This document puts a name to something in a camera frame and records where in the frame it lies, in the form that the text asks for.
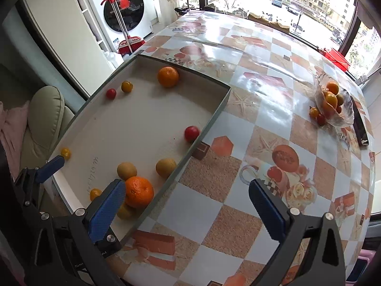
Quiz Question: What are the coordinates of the beige leather chair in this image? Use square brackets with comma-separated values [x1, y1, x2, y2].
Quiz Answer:
[16, 85, 75, 185]

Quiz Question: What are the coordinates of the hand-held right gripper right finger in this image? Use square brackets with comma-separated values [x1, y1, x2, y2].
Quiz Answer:
[248, 179, 346, 286]

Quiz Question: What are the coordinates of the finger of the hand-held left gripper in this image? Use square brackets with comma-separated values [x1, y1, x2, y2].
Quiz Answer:
[34, 155, 66, 184]
[13, 168, 44, 215]

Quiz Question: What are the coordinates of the brown kiwi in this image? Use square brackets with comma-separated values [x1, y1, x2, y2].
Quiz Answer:
[155, 158, 177, 178]

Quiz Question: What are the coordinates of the pink plastic stool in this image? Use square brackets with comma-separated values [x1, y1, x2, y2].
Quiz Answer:
[347, 250, 378, 286]

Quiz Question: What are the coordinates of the white plastic jug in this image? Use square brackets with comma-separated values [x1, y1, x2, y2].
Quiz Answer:
[104, 51, 131, 69]

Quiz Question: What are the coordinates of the clear glass bowl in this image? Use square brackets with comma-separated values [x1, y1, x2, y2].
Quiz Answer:
[312, 71, 355, 128]

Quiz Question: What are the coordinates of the black smartphone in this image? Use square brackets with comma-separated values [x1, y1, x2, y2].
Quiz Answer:
[349, 95, 370, 147]

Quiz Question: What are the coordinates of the gray shallow cardboard box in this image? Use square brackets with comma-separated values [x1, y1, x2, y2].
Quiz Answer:
[48, 54, 232, 245]

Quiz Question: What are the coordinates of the small mandarin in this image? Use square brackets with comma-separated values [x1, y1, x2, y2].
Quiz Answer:
[157, 66, 180, 88]

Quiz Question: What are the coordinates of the pink cloth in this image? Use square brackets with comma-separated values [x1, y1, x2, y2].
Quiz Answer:
[0, 100, 30, 182]

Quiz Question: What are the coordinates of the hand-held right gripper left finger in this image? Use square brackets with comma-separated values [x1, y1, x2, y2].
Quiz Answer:
[33, 179, 127, 286]

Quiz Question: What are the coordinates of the red plastic bin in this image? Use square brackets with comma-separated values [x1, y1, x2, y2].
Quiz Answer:
[324, 48, 351, 71]

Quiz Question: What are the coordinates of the white tall cabinet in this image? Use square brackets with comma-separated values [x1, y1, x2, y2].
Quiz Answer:
[21, 0, 115, 96]

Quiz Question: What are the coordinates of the white washing machine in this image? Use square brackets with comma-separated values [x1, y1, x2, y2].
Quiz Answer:
[83, 0, 154, 55]

